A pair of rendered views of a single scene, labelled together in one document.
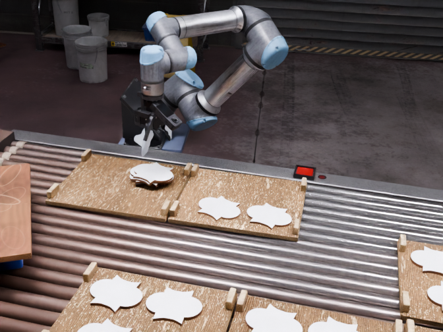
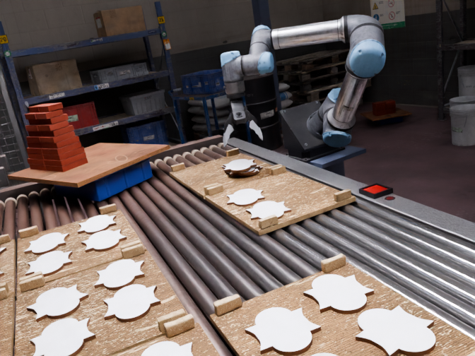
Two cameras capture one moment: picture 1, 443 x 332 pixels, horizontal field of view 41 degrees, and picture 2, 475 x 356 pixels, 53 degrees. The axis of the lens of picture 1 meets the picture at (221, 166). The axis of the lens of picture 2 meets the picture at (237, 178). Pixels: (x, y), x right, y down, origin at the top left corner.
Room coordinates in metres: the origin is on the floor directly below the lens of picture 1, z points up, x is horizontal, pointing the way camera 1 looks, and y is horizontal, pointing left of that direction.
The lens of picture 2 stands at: (0.76, -1.24, 1.50)
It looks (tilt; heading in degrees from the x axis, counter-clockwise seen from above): 18 degrees down; 56
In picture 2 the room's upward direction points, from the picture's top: 9 degrees counter-clockwise
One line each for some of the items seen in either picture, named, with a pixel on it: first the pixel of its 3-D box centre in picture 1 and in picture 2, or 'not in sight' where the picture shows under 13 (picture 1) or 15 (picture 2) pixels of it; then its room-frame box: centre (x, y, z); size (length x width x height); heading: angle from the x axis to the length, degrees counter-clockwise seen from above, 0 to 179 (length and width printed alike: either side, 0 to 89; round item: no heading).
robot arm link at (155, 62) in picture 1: (153, 64); (232, 66); (1.82, 0.23, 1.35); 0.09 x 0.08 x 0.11; 128
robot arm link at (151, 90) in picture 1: (151, 87); (234, 87); (1.82, 0.24, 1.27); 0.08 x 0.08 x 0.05
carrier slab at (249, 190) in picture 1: (241, 201); (275, 198); (1.69, -0.07, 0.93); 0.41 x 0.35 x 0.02; 79
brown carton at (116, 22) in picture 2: not in sight; (119, 22); (3.24, 4.36, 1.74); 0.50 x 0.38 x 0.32; 175
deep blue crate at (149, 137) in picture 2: not in sight; (144, 135); (3.24, 4.40, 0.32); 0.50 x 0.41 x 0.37; 171
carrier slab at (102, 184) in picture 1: (123, 184); (224, 173); (1.77, 0.34, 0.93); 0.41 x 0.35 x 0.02; 79
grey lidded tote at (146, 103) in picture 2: not in sight; (143, 102); (3.31, 4.34, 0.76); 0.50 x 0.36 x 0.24; 1
